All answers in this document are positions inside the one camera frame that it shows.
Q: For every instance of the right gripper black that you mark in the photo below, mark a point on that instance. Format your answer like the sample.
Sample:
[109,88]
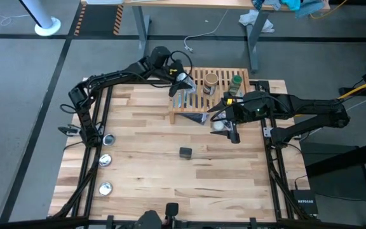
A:
[241,117]

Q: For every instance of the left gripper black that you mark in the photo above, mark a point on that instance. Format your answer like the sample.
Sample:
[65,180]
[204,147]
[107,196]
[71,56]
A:
[175,68]

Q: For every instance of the tan lid spice jar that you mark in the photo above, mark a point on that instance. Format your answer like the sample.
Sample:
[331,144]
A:
[211,79]

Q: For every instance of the green oregano spice jar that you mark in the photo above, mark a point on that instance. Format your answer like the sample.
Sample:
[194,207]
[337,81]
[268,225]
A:
[236,80]

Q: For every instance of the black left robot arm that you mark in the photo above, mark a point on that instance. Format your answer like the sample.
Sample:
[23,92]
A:
[113,76]

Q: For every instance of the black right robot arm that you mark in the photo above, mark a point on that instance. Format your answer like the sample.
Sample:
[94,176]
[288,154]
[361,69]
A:
[310,108]

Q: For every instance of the wooden slatted shelf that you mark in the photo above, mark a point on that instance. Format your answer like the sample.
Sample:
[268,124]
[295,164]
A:
[199,101]

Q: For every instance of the speckled ceramic bowl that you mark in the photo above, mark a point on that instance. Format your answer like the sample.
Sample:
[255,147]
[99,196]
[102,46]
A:
[218,126]

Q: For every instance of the blue-grey magazine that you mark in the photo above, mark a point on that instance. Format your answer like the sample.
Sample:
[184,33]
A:
[195,117]

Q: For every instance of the wooden desk grey legs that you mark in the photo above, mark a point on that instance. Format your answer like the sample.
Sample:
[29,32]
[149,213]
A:
[202,3]

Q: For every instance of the small round metal dish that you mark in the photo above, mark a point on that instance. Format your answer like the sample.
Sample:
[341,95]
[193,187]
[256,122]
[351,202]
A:
[109,139]
[105,188]
[105,160]

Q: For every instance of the white crumpled cloth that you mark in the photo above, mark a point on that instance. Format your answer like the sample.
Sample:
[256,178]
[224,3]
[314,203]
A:
[249,17]

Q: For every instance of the black rectangular object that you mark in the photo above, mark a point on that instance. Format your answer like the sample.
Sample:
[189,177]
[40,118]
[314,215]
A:
[172,210]

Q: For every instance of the black orange striped floor mat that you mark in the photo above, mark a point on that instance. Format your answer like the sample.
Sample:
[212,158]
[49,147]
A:
[100,19]

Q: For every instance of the black rounded object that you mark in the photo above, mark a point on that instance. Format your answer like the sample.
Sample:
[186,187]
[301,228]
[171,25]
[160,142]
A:
[148,220]

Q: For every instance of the black metal stand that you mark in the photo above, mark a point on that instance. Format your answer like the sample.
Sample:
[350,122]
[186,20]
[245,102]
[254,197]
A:
[345,159]

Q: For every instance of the teal cloth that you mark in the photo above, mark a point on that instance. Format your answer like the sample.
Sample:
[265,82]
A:
[292,4]

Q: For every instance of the pile of clothes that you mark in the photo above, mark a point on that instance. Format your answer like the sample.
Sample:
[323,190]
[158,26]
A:
[311,9]

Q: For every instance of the white round pillar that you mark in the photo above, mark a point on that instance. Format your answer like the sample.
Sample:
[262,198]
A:
[46,27]

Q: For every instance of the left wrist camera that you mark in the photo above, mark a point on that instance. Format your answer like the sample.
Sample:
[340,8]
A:
[173,70]

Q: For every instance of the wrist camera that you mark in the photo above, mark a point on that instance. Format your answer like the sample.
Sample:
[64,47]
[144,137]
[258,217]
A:
[173,70]
[235,103]

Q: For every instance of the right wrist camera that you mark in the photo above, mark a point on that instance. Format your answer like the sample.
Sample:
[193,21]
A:
[235,103]

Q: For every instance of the black aluminium rig frame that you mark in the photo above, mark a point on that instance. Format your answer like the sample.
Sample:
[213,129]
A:
[138,81]

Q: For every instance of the black table camera box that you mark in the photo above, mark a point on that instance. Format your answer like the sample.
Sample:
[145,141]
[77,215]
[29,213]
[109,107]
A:
[185,152]

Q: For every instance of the black Netgear network switch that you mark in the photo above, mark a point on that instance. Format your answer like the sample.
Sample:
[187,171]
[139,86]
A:
[305,202]

